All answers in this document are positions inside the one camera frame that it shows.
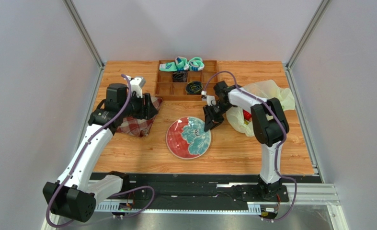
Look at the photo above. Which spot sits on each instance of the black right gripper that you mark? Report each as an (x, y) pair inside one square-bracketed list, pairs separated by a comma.
[(214, 112)]

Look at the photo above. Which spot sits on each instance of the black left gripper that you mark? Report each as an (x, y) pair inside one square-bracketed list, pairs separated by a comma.
[(147, 111)]

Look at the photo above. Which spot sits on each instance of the red fake bell pepper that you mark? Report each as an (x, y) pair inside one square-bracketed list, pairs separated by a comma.
[(247, 116)]

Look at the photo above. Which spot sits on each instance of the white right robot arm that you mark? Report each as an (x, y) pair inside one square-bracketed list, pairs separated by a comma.
[(269, 122)]

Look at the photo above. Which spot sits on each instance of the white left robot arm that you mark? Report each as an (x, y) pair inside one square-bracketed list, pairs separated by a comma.
[(71, 195)]

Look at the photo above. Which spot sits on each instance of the red plaid cloth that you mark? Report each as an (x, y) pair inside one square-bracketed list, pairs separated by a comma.
[(127, 124)]

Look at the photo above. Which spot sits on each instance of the red and teal plate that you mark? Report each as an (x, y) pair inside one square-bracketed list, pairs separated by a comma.
[(186, 138)]

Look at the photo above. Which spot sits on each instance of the wooden compartment tray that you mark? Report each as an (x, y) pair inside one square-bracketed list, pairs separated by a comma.
[(189, 89)]

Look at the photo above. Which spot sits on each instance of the teal white sock left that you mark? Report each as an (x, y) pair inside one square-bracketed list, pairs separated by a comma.
[(179, 64)]

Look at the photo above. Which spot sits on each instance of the teal white sock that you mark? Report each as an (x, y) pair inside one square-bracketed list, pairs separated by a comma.
[(179, 64), (196, 64)]

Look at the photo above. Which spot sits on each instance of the teal white sock right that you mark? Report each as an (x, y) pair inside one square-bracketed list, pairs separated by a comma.
[(196, 64)]

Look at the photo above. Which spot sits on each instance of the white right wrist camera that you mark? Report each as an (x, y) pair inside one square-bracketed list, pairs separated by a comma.
[(209, 99)]

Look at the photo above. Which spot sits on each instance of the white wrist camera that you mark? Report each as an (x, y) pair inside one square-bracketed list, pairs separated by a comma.
[(209, 99), (137, 84)]

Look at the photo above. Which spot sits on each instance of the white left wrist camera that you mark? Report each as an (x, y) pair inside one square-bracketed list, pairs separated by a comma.
[(137, 84)]

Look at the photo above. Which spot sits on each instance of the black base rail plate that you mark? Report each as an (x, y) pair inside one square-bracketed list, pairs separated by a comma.
[(208, 190)]

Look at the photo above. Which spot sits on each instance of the white slotted cable duct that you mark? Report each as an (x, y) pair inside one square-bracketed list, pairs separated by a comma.
[(118, 207)]

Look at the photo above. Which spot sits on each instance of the aluminium frame post left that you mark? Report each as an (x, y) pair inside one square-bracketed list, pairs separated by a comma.
[(72, 9)]

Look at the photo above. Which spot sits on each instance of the aluminium frame post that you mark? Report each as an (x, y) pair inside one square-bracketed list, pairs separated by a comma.
[(320, 11), (72, 9)]

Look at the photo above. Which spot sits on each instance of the aluminium frame post right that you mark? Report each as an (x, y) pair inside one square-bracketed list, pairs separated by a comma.
[(320, 11)]

